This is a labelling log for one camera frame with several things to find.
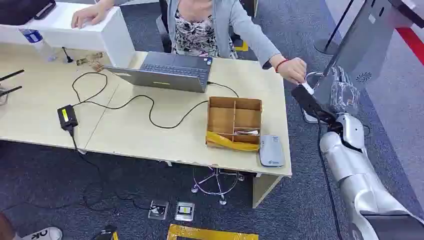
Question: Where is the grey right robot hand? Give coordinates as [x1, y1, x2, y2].
[329, 65, 367, 152]

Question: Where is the white card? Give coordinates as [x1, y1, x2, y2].
[301, 81, 315, 96]

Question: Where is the white flat pad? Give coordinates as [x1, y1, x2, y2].
[301, 108, 328, 125]

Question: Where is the black flat device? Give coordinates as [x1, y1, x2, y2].
[291, 85, 338, 125]

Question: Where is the grey card reader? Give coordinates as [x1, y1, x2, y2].
[258, 134, 286, 168]

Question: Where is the person's left hand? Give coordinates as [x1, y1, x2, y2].
[269, 54, 308, 86]

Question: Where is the person's hand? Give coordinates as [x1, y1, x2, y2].
[269, 54, 308, 86]
[71, 0, 114, 30]

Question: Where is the black pole stand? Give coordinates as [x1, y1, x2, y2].
[313, 0, 356, 56]

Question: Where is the large grey tilted panel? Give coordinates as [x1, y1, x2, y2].
[312, 0, 414, 108]

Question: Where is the wooden desk leg panel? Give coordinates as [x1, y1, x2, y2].
[252, 173, 284, 210]

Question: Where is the wooden compartment box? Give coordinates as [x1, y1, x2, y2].
[204, 96, 264, 153]

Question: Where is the chrome stool base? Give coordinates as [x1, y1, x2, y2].
[190, 165, 246, 207]

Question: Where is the person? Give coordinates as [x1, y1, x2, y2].
[71, 0, 308, 86]

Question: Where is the yellow floor tape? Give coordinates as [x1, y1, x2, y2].
[166, 223, 260, 240]

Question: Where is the metal floor socket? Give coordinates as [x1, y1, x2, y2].
[174, 201, 196, 222]
[147, 199, 170, 222]

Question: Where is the grey laptop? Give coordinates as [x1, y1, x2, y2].
[103, 50, 214, 94]

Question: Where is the yellow black tool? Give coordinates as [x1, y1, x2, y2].
[92, 224, 120, 240]

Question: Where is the clear badge holder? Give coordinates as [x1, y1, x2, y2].
[75, 51, 107, 73]

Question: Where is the black power adapter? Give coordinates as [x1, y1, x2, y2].
[56, 104, 79, 132]

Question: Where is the person's right hand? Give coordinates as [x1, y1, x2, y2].
[71, 0, 114, 30]

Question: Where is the small black microphone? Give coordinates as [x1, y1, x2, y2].
[61, 46, 74, 64]

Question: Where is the white box shelf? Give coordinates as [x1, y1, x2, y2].
[0, 2, 136, 69]

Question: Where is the clear water bottle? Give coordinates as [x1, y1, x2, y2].
[18, 28, 58, 63]

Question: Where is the white shoe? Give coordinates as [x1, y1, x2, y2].
[14, 226, 64, 240]

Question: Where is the black antenna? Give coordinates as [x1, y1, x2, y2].
[0, 85, 24, 98]
[0, 68, 26, 83]

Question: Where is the black bag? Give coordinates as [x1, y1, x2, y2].
[0, 0, 58, 26]

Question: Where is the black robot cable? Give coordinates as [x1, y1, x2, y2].
[315, 117, 343, 240]

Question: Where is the red bracelet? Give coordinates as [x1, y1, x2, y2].
[274, 58, 290, 73]

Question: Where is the black laptop power cable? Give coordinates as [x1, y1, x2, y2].
[71, 71, 240, 130]

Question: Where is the black mains cable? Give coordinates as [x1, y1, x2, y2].
[0, 127, 168, 215]

